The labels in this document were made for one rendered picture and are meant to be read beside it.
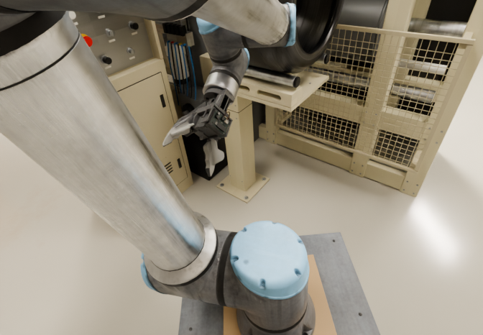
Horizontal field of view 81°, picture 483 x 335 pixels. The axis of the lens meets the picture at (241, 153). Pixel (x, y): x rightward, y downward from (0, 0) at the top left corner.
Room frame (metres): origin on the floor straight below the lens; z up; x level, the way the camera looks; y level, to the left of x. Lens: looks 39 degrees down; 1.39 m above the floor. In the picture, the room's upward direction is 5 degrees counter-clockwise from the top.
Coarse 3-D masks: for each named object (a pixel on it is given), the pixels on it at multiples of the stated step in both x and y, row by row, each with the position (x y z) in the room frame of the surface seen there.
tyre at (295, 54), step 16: (288, 0) 0.97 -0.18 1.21; (304, 0) 1.47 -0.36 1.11; (320, 0) 1.42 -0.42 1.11; (336, 0) 1.30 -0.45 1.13; (304, 16) 1.44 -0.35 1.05; (320, 16) 1.39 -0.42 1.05; (336, 16) 1.27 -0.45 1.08; (304, 32) 1.39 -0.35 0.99; (320, 32) 1.34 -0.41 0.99; (256, 48) 1.02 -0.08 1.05; (272, 48) 0.98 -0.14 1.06; (288, 48) 0.98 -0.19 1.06; (304, 48) 1.31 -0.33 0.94; (320, 48) 1.17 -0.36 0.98; (256, 64) 1.11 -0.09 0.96; (272, 64) 1.02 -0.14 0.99; (288, 64) 1.02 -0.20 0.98; (304, 64) 1.07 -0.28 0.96
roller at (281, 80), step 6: (252, 66) 1.19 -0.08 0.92; (246, 72) 1.18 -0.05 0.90; (252, 72) 1.16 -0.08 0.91; (258, 72) 1.14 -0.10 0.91; (264, 72) 1.12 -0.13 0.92; (270, 72) 1.11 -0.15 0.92; (276, 72) 1.10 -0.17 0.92; (264, 78) 1.12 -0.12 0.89; (270, 78) 1.10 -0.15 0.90; (276, 78) 1.08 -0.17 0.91; (282, 78) 1.06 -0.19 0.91; (288, 78) 1.05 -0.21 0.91; (294, 78) 1.04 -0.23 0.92; (282, 84) 1.06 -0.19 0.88; (288, 84) 1.04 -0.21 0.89; (294, 84) 1.02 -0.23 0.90
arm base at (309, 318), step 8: (312, 304) 0.29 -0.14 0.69; (240, 312) 0.28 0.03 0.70; (312, 312) 0.27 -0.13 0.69; (240, 320) 0.27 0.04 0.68; (248, 320) 0.25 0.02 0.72; (304, 320) 0.25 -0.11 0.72; (312, 320) 0.26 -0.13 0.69; (240, 328) 0.26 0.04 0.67; (248, 328) 0.25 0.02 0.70; (256, 328) 0.24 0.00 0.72; (288, 328) 0.23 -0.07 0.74; (296, 328) 0.23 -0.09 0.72; (304, 328) 0.24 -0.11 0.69; (312, 328) 0.24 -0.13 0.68
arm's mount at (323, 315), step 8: (312, 256) 0.44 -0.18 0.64; (312, 264) 0.42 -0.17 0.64; (312, 272) 0.39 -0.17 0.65; (312, 280) 0.37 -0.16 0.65; (320, 280) 0.37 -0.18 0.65; (312, 288) 0.35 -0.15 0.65; (320, 288) 0.34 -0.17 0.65; (312, 296) 0.33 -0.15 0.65; (320, 296) 0.32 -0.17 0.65; (320, 304) 0.31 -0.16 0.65; (224, 312) 0.31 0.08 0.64; (232, 312) 0.31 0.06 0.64; (320, 312) 0.29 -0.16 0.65; (328, 312) 0.28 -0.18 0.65; (224, 320) 0.29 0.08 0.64; (232, 320) 0.29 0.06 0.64; (320, 320) 0.27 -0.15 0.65; (328, 320) 0.27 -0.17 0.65; (224, 328) 0.27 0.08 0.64; (232, 328) 0.27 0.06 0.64; (320, 328) 0.25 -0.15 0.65; (328, 328) 0.25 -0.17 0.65
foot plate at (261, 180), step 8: (256, 176) 1.46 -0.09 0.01; (264, 176) 1.45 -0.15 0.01; (224, 184) 1.41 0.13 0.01; (256, 184) 1.38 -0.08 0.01; (264, 184) 1.38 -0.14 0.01; (232, 192) 1.33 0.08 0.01; (240, 192) 1.32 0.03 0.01; (248, 192) 1.31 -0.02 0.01; (256, 192) 1.31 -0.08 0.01; (248, 200) 1.24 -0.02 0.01
